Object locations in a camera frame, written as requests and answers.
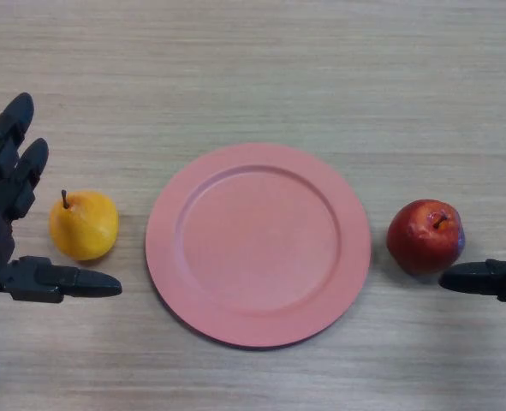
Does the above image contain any pink round plate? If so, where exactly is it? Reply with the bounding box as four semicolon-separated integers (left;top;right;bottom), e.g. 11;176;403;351
144;142;372;351

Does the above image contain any red apple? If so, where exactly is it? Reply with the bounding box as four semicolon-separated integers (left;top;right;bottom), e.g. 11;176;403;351
385;198;467;276

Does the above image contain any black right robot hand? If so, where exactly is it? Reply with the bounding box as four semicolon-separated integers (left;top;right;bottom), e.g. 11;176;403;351
438;158;506;304

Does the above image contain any yellow pear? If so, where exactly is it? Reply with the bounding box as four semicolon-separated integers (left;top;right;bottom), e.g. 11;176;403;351
48;189;120;262

